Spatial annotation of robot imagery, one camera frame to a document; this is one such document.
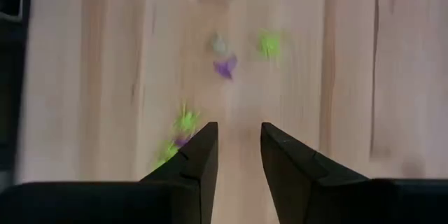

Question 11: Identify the green plastic spider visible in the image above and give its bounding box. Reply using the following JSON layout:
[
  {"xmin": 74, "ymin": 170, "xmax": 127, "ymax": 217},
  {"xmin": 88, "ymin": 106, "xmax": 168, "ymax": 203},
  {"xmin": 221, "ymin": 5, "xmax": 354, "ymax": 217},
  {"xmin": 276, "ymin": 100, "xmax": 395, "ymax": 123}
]
[
  {"xmin": 152, "ymin": 139, "xmax": 180, "ymax": 169},
  {"xmin": 172, "ymin": 103, "xmax": 202, "ymax": 137},
  {"xmin": 257, "ymin": 29, "xmax": 286, "ymax": 60}
]

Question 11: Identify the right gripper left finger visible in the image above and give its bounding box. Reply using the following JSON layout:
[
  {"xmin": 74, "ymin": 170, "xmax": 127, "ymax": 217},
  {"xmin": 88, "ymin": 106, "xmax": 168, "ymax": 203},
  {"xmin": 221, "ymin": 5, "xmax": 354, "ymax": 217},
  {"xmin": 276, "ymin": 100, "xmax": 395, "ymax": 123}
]
[{"xmin": 0, "ymin": 122, "xmax": 218, "ymax": 224}]

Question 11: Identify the purple plastic witch hat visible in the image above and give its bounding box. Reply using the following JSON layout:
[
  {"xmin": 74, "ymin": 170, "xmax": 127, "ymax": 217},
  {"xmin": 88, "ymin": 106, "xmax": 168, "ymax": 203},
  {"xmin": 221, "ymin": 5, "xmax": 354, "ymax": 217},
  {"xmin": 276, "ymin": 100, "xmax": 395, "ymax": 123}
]
[
  {"xmin": 212, "ymin": 55, "xmax": 239, "ymax": 81},
  {"xmin": 174, "ymin": 136, "xmax": 192, "ymax": 149}
]

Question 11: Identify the small beige plastic skull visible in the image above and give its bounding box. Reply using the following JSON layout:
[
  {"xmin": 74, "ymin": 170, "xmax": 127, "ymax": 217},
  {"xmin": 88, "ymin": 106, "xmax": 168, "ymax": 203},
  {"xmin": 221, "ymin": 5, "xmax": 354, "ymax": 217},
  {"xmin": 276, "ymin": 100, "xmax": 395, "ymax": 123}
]
[{"xmin": 209, "ymin": 31, "xmax": 230, "ymax": 57}]

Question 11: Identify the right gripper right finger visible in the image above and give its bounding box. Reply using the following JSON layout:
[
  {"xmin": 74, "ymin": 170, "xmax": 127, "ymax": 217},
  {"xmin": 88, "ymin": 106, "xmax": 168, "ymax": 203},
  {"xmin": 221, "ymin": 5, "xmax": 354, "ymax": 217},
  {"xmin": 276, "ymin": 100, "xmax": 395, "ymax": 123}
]
[{"xmin": 260, "ymin": 122, "xmax": 448, "ymax": 224}]

